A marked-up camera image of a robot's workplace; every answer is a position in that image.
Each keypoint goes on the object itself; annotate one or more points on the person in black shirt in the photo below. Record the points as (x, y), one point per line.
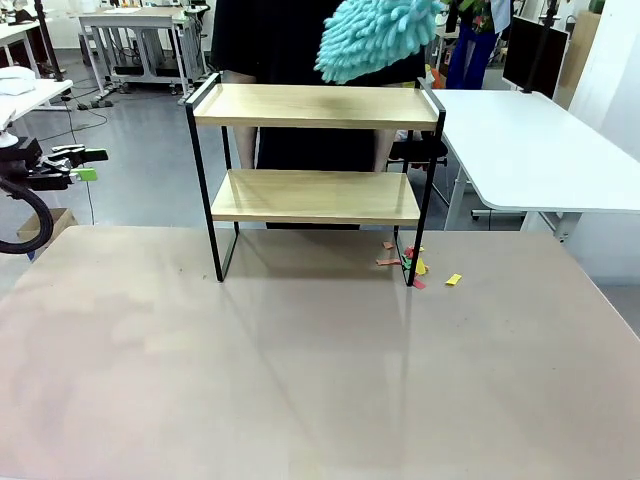
(270, 40)

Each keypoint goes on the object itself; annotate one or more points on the black monitor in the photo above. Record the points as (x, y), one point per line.
(530, 50)

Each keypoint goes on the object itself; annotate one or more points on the green paper scrap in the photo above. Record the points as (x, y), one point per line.
(407, 261)

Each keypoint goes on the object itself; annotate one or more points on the large white table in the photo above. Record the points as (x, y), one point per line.
(540, 150)

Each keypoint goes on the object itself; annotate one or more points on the white workbench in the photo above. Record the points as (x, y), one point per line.
(20, 31)

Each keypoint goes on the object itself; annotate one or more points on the person's right forearm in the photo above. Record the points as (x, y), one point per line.
(247, 150)

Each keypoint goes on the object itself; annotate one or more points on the two-tier wooden shelf black frame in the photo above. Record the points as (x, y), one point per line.
(310, 121)

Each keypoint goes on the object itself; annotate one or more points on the person's left forearm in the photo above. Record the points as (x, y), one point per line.
(384, 150)

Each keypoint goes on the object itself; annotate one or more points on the wood-top white-frame table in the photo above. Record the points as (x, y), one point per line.
(130, 17)

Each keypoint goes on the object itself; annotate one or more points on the teal chenille duster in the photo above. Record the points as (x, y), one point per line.
(370, 35)

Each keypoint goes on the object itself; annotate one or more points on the person in blue trousers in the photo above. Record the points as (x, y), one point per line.
(470, 55)

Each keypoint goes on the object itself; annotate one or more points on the black chair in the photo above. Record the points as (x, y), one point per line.
(436, 150)

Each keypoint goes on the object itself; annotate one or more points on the black power strip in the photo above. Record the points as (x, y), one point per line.
(95, 105)

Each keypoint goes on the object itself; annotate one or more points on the black tripod pole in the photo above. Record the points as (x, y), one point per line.
(47, 45)

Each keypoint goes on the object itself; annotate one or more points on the white cloth bundle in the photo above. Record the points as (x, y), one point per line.
(15, 80)

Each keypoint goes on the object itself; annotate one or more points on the small orange green object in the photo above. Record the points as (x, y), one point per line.
(435, 77)

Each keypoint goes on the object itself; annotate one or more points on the cardboard box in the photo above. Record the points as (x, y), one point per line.
(61, 219)

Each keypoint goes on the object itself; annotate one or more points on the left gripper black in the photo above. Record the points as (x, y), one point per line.
(17, 159)

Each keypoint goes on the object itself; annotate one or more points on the small white table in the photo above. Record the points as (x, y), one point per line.
(30, 97)

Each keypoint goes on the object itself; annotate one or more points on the brown cardboard panel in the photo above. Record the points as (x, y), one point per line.
(580, 45)

